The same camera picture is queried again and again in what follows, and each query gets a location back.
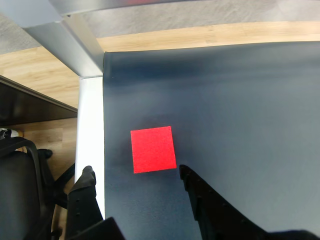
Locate red cube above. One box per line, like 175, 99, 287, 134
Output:
130, 125, 178, 174

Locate black office chair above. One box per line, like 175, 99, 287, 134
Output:
0, 127, 76, 240

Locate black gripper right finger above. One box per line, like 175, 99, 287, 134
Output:
178, 164, 270, 240

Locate silver metal frame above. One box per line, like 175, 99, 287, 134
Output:
0, 0, 320, 221

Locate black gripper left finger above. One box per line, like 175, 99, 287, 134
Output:
66, 165, 106, 236

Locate blue-grey mat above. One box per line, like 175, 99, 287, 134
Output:
103, 41, 320, 240

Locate dark brown desk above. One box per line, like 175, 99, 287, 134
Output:
0, 74, 79, 126

